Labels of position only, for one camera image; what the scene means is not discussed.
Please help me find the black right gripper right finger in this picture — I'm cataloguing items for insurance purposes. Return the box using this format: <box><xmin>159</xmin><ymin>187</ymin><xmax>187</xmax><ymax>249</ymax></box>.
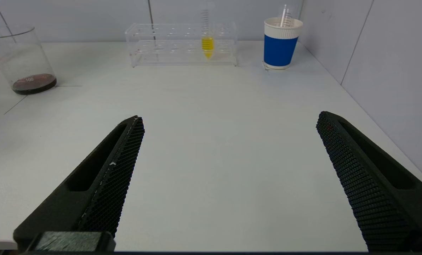
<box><xmin>316</xmin><ymin>111</ymin><xmax>422</xmax><ymax>253</ymax></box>

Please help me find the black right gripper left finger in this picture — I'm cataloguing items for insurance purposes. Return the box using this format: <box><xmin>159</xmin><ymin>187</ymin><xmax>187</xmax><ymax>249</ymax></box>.
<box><xmin>13</xmin><ymin>115</ymin><xmax>145</xmax><ymax>253</ymax></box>

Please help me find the test tube with red liquid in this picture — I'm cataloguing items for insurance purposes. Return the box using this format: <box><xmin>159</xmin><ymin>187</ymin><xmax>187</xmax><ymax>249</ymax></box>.
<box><xmin>278</xmin><ymin>4</ymin><xmax>295</xmax><ymax>28</ymax></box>

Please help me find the clear glass beaker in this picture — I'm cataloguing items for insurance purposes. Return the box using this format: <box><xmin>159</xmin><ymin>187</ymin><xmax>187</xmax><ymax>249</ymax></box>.
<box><xmin>0</xmin><ymin>24</ymin><xmax>58</xmax><ymax>95</ymax></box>

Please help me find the clear acrylic test tube rack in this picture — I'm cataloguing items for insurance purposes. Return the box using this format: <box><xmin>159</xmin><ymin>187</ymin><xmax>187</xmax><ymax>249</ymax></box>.
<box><xmin>125</xmin><ymin>22</ymin><xmax>238</xmax><ymax>68</ymax></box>

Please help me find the test tube with yellow liquid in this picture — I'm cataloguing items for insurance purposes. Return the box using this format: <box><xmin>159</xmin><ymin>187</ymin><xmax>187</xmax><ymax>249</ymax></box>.
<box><xmin>201</xmin><ymin>0</ymin><xmax>215</xmax><ymax>60</ymax></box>

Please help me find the blue white paper cup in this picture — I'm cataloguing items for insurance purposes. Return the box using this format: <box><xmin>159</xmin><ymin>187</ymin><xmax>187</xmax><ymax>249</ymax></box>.
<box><xmin>263</xmin><ymin>18</ymin><xmax>304</xmax><ymax>70</ymax></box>

